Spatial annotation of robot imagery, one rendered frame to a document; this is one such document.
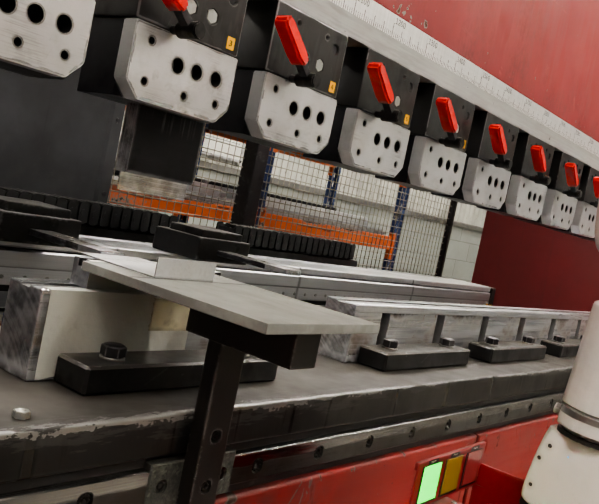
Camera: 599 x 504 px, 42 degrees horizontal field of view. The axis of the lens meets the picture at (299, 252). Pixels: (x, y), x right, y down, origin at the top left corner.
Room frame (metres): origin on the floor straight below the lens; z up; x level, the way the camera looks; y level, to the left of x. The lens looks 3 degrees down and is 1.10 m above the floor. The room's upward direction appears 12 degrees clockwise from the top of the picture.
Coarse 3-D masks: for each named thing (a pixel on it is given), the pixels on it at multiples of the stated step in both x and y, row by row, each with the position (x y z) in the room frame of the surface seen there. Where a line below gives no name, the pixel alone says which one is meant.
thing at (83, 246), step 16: (0, 208) 0.97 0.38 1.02; (16, 208) 0.97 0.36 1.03; (32, 208) 0.99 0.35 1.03; (48, 208) 1.00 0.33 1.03; (64, 208) 1.04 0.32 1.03; (0, 224) 0.94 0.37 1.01; (16, 224) 0.96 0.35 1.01; (32, 224) 0.98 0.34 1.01; (48, 224) 1.00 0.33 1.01; (64, 224) 1.01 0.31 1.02; (80, 224) 1.03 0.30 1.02; (0, 240) 0.95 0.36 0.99; (16, 240) 0.96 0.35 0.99; (32, 240) 0.98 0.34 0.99; (48, 240) 0.95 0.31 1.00; (64, 240) 0.93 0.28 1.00; (80, 240) 0.96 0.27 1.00
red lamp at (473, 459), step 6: (480, 450) 1.02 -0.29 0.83; (468, 456) 0.99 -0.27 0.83; (474, 456) 1.00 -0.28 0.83; (480, 456) 1.02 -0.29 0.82; (468, 462) 0.99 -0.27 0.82; (474, 462) 1.01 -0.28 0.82; (468, 468) 0.99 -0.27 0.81; (474, 468) 1.01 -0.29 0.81; (468, 474) 1.00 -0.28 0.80; (474, 474) 1.01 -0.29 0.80; (462, 480) 0.99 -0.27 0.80; (468, 480) 1.00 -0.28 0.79; (474, 480) 1.02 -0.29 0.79
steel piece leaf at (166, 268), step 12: (120, 264) 0.82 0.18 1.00; (132, 264) 0.84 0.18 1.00; (144, 264) 0.87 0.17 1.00; (156, 264) 0.78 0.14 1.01; (168, 264) 0.79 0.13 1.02; (180, 264) 0.80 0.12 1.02; (192, 264) 0.82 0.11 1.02; (204, 264) 0.83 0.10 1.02; (156, 276) 0.78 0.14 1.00; (168, 276) 0.79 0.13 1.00; (180, 276) 0.81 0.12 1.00; (192, 276) 0.82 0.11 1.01; (204, 276) 0.83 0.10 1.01
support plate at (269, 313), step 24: (96, 264) 0.79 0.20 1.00; (144, 288) 0.74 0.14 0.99; (168, 288) 0.73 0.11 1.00; (192, 288) 0.76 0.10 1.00; (216, 288) 0.80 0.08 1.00; (240, 288) 0.84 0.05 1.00; (216, 312) 0.68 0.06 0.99; (240, 312) 0.67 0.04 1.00; (264, 312) 0.70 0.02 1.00; (288, 312) 0.73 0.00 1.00; (312, 312) 0.77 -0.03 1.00; (336, 312) 0.81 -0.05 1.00
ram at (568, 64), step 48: (288, 0) 0.95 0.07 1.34; (384, 0) 1.11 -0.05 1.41; (432, 0) 1.21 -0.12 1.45; (480, 0) 1.32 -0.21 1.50; (528, 0) 1.47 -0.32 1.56; (576, 0) 1.64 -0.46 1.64; (384, 48) 1.13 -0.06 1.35; (480, 48) 1.35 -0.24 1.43; (528, 48) 1.50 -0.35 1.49; (576, 48) 1.69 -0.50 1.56; (480, 96) 1.38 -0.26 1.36; (528, 96) 1.54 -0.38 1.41; (576, 96) 1.74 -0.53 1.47; (576, 144) 1.79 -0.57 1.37
